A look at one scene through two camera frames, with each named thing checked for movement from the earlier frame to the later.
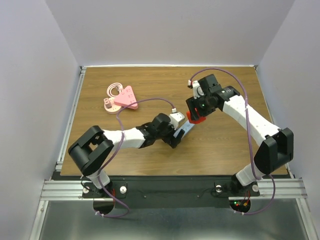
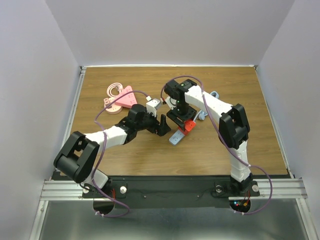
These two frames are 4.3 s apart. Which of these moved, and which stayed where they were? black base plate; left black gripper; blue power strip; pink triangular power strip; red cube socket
Moved: red cube socket; left black gripper; blue power strip
Stayed: black base plate; pink triangular power strip
